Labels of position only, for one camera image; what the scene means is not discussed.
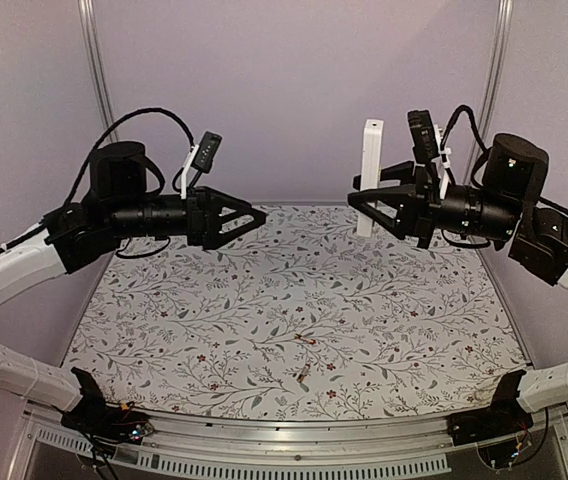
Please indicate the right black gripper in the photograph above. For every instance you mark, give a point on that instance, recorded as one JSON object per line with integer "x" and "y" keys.
{"x": 419, "y": 211}

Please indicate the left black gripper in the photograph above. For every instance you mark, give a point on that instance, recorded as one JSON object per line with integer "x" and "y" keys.
{"x": 210, "y": 201}

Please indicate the white remote control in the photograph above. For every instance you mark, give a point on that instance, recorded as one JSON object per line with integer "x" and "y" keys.
{"x": 371, "y": 154}

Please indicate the AAA battery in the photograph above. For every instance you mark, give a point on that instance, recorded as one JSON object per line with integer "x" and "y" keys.
{"x": 306, "y": 340}
{"x": 303, "y": 373}

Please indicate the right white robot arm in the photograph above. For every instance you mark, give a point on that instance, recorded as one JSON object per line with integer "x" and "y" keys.
{"x": 505, "y": 208}

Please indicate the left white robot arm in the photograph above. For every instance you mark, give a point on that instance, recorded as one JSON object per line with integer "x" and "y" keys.
{"x": 125, "y": 200}

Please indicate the floral patterned table mat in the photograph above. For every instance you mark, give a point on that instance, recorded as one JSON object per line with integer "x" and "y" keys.
{"x": 400, "y": 330}

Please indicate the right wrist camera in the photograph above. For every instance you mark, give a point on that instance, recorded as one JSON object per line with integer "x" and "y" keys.
{"x": 425, "y": 146}

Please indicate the right aluminium frame post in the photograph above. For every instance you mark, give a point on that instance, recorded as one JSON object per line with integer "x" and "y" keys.
{"x": 496, "y": 64}

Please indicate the aluminium frame post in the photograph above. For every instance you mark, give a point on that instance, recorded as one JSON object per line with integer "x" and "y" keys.
{"x": 496, "y": 64}
{"x": 95, "y": 63}

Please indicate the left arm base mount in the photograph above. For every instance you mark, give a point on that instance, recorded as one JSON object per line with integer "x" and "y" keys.
{"x": 93, "y": 416}

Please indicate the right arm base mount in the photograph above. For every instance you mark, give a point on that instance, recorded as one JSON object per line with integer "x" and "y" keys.
{"x": 503, "y": 416}

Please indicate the left aluminium frame post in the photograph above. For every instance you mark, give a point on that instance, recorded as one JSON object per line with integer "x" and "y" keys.
{"x": 95, "y": 63}

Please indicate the front aluminium rail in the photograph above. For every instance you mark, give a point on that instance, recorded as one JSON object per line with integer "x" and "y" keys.
{"x": 192, "y": 447}

